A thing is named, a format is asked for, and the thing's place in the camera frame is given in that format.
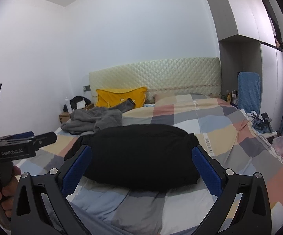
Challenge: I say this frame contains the person's left hand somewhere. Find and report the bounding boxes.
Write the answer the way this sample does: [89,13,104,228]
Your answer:
[0,165,21,218]

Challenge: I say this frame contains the grey wardrobe cabinet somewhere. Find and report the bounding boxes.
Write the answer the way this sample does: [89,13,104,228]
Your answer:
[207,0,283,130]

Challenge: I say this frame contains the person's blue jeans leg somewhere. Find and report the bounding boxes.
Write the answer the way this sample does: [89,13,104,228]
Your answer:
[69,202,130,235]

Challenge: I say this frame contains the wooden nightstand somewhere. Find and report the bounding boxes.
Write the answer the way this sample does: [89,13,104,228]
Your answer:
[59,103,94,124]

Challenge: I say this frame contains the grey fleece garment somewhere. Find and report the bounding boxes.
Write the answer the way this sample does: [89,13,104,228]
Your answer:
[61,98,136,135]

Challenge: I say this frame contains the yellow pillow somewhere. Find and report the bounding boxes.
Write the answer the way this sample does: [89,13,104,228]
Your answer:
[96,87,147,108]

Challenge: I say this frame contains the white plastic bottle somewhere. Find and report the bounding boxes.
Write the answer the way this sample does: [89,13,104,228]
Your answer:
[65,98,72,113]

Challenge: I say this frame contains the black puffer jacket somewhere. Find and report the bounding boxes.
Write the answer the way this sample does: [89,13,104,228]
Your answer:
[64,124,200,192]

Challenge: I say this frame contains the wall power socket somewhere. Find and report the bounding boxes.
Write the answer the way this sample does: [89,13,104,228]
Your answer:
[83,85,91,92]

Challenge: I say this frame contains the bottles on side shelf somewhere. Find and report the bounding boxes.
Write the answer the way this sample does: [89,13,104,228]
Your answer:
[225,90,238,105]

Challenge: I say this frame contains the cream quilted headboard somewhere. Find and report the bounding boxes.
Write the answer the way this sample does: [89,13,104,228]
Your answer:
[89,57,222,103]

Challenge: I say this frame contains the black bag on nightstand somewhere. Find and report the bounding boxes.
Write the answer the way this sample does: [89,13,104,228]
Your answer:
[70,96,91,110]

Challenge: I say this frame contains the pink patterned pillow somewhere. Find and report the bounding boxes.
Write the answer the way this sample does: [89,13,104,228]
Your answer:
[153,93,184,102]

